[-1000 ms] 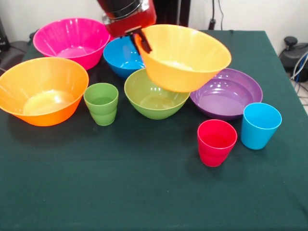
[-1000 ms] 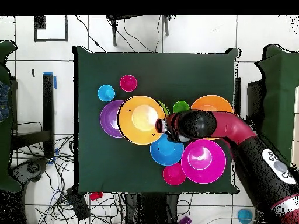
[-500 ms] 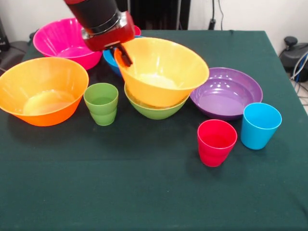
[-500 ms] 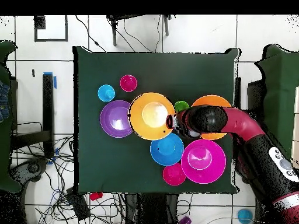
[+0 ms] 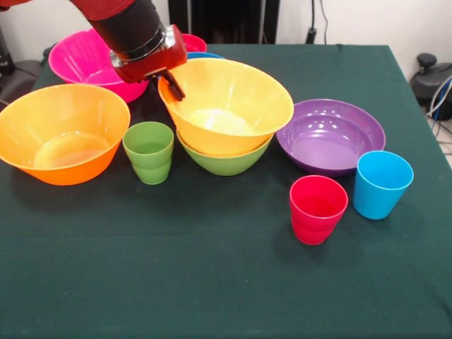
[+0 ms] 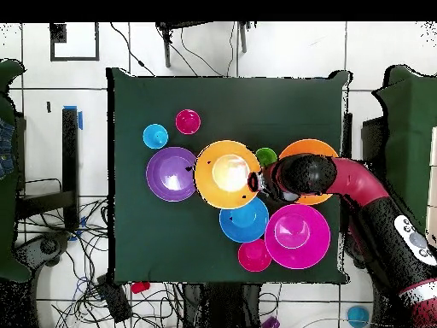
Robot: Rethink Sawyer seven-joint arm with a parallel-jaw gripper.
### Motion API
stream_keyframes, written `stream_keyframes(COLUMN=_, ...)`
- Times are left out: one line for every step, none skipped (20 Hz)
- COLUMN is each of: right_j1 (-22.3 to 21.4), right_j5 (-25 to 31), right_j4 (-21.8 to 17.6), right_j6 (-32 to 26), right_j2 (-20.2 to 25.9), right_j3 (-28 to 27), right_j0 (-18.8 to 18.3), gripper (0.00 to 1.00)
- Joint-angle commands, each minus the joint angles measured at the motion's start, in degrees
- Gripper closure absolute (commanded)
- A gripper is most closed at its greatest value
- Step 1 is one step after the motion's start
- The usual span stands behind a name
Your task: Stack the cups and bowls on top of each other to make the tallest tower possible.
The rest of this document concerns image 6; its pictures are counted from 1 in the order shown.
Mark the blue bowl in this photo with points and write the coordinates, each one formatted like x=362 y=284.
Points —
x=245 y=225

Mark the orange bowl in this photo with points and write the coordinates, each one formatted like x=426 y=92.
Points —
x=307 y=147
x=211 y=191

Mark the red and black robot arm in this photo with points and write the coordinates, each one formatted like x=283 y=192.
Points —
x=358 y=181

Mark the green cup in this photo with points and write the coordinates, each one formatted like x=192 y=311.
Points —
x=266 y=155

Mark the red bowl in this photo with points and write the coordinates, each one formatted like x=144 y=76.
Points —
x=254 y=256

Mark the dark green tablecloth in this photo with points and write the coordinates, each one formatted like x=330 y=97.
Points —
x=239 y=109

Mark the purple bowl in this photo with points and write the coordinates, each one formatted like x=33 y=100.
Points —
x=172 y=174

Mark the pink bowl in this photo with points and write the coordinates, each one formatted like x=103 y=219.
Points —
x=307 y=253

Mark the red cup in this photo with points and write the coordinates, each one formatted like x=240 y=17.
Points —
x=187 y=122

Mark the blue cup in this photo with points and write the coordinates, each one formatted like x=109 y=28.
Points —
x=155 y=136
x=358 y=316

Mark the purple cup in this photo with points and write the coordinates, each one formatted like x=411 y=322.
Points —
x=270 y=323

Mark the small red object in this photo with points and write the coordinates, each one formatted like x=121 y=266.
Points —
x=140 y=287

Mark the green cloth covered table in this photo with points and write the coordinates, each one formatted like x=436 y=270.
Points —
x=6 y=222
x=409 y=136

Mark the black power strip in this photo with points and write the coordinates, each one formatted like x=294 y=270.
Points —
x=116 y=304

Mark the blue tape strip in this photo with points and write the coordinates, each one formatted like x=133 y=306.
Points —
x=80 y=121

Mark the black chair base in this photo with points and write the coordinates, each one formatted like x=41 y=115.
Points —
x=47 y=246

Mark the small black tape strip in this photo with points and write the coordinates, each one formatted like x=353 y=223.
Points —
x=48 y=107

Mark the person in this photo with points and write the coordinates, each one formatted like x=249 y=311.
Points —
x=6 y=147

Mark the black table frame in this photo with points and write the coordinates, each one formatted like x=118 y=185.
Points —
x=70 y=153
x=347 y=136

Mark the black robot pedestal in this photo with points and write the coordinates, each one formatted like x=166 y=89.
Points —
x=222 y=307

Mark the black square frame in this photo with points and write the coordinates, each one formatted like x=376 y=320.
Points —
x=58 y=32

